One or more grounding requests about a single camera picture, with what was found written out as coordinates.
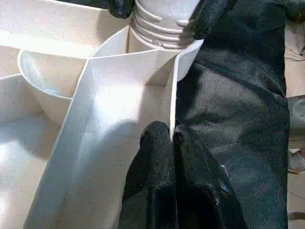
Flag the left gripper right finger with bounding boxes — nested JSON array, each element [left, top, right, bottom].
[[173, 130, 244, 229]]

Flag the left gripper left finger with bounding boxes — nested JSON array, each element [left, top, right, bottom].
[[121, 120, 178, 229]]

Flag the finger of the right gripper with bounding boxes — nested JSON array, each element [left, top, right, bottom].
[[178, 0, 238, 48], [101, 0, 136, 19]]

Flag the white plastic table leg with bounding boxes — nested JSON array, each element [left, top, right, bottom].
[[132, 0, 203, 50]]

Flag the white plastic table top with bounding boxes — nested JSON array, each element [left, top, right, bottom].
[[0, 0, 205, 229]]

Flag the black work mat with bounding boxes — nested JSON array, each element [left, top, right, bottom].
[[175, 0, 291, 229]]

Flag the grey white shoe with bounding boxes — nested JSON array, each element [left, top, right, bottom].
[[287, 148, 305, 174]]

